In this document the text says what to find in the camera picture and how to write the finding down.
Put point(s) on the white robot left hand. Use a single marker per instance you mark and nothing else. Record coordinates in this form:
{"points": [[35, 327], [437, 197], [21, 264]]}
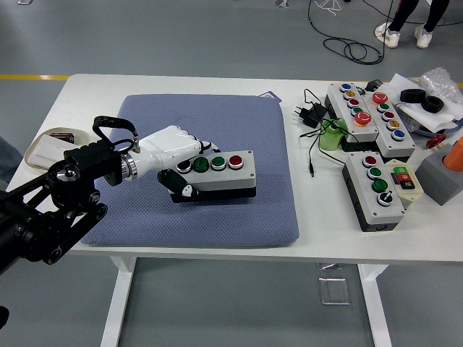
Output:
{"points": [[166, 144]]}

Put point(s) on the grey four-button control box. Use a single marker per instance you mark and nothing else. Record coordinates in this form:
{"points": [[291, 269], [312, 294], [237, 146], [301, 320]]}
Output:
{"points": [[231, 180], [383, 213]]}

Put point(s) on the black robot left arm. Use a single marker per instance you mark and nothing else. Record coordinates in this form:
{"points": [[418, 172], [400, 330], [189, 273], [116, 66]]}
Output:
{"points": [[36, 224]]}

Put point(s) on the grey five-button control box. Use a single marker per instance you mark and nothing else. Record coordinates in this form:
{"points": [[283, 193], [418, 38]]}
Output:
{"points": [[363, 117], [398, 144]]}

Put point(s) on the beige tray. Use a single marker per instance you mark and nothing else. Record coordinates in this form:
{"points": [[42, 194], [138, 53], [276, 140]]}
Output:
{"points": [[81, 136]]}

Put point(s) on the small red item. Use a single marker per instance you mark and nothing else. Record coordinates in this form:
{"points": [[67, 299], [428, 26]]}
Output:
{"points": [[62, 137]]}

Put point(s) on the blue-grey padded mat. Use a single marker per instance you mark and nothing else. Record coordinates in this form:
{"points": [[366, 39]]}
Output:
{"points": [[235, 224]]}

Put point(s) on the purple and white card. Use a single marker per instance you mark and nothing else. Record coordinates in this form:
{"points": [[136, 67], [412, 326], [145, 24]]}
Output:
{"points": [[273, 95]]}

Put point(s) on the black power adapter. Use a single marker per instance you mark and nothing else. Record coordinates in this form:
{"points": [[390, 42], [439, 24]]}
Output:
{"points": [[311, 115]]}

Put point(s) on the person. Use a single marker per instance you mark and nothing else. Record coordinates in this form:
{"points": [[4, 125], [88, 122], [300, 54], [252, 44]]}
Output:
{"points": [[9, 159], [401, 11]]}

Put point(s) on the green plastic cylinder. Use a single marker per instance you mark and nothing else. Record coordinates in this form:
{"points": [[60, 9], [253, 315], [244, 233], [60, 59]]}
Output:
{"points": [[329, 141]]}

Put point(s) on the white table leg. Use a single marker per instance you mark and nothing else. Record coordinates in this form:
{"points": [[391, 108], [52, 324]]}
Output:
{"points": [[117, 307], [376, 307]]}

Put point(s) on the metal floor socket plate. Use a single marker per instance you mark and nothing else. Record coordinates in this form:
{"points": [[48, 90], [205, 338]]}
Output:
{"points": [[329, 266], [334, 291]]}

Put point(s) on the small black device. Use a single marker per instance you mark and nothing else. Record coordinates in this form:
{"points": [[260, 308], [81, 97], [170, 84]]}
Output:
{"points": [[372, 86]]}

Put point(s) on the white paper sheet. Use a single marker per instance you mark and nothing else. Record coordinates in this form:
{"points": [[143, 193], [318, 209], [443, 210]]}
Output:
{"points": [[419, 114]]}

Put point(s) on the blue plastic basin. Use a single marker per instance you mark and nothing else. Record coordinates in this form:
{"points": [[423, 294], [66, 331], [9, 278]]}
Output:
{"points": [[428, 133]]}

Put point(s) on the red valve knob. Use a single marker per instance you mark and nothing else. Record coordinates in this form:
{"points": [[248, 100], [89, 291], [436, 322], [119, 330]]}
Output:
{"points": [[436, 140]]}

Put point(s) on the grey block holder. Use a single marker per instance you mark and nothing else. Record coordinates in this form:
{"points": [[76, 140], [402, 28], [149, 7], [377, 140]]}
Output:
{"points": [[437, 180]]}

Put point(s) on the clear bubble wrap bag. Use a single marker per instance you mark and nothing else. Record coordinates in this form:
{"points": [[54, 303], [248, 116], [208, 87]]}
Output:
{"points": [[439, 81]]}

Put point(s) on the orange cylinder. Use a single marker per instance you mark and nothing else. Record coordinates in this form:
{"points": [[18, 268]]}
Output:
{"points": [[456, 155]]}

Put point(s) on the white switch panel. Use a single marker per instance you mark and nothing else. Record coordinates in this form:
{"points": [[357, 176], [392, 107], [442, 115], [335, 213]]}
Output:
{"points": [[47, 152]]}

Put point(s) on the cream three-button switch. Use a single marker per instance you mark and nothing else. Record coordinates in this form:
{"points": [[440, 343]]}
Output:
{"points": [[408, 191]]}

